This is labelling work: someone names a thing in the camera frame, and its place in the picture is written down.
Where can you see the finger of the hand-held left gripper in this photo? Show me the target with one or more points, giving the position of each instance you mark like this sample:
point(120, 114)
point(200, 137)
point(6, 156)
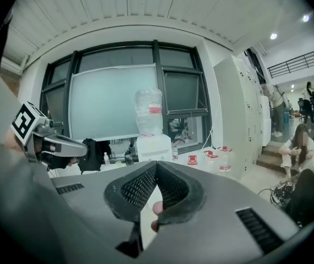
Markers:
point(63, 162)
point(71, 146)

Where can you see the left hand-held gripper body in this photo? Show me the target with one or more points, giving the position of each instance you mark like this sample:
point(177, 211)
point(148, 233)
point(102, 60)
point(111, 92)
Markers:
point(24, 120)

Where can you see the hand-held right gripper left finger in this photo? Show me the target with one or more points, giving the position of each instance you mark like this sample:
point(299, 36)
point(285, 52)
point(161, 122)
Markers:
point(90, 202)

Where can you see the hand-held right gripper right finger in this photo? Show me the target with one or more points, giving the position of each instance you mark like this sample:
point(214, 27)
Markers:
point(214, 202)

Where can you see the white water dispenser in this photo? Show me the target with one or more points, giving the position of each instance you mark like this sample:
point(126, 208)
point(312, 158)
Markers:
point(154, 148)

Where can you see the person's left forearm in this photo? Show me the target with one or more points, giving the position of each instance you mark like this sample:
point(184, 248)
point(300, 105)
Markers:
point(13, 191)

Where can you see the small clear water bottle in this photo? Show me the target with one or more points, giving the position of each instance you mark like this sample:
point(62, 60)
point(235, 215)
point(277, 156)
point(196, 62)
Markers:
point(175, 153)
point(106, 159)

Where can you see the big clear water bottle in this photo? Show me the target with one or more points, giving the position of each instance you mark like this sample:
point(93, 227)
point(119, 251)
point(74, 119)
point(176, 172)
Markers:
point(225, 159)

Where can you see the large clear water jug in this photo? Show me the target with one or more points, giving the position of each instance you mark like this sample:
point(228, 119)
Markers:
point(149, 111)

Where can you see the white locker cabinet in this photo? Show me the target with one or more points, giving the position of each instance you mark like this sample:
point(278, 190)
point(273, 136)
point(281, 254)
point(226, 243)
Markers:
point(239, 111)

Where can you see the person's right hand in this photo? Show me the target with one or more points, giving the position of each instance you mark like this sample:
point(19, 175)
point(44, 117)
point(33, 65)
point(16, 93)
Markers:
point(158, 208)

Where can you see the black bag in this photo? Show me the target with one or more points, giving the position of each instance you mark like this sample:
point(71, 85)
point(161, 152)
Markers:
point(92, 155)

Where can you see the red white box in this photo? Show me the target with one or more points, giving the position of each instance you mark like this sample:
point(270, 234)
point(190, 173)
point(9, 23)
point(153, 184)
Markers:
point(210, 153)
point(192, 160)

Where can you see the frosted white panel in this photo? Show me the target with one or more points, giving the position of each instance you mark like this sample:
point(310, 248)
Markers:
point(110, 103)

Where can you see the black device on sill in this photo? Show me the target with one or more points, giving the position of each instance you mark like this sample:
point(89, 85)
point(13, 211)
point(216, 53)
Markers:
point(130, 157)

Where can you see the black framed window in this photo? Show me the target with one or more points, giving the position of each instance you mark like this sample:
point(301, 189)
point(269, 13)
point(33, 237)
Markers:
point(184, 92)

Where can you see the black metal railing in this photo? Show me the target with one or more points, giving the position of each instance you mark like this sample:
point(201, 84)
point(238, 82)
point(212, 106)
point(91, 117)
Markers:
point(302, 62)

